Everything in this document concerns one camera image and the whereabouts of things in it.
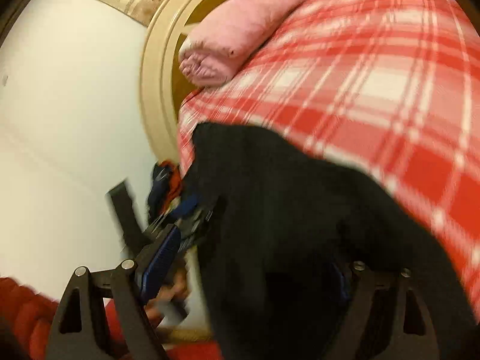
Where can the pink folded quilt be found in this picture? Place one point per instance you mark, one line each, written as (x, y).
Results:
(215, 49)

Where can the black pants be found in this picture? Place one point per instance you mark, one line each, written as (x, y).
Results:
(263, 265)

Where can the red plaid bed sheet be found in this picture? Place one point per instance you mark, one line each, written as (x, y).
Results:
(388, 86)

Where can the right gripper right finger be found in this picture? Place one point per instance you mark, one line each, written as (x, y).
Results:
(382, 314)

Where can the person's left hand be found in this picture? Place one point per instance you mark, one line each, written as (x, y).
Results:
(168, 292)

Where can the cream wooden headboard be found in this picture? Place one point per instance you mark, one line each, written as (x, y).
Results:
(162, 86)

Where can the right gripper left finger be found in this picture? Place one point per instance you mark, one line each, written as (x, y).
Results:
(80, 329)

